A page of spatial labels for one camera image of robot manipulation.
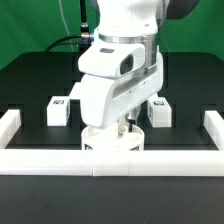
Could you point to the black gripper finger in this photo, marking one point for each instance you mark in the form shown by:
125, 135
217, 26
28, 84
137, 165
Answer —
132, 118
122, 126

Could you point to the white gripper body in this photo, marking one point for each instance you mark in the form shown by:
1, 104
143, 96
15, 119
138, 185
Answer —
104, 101

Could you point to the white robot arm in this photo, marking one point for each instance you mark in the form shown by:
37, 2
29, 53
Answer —
138, 22

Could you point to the white paper marker sheet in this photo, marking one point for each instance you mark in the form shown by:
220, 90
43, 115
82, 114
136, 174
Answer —
76, 91

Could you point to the white U-shaped fence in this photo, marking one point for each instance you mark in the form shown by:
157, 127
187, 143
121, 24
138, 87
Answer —
92, 163

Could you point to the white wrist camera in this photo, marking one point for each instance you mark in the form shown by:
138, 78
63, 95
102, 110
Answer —
112, 60

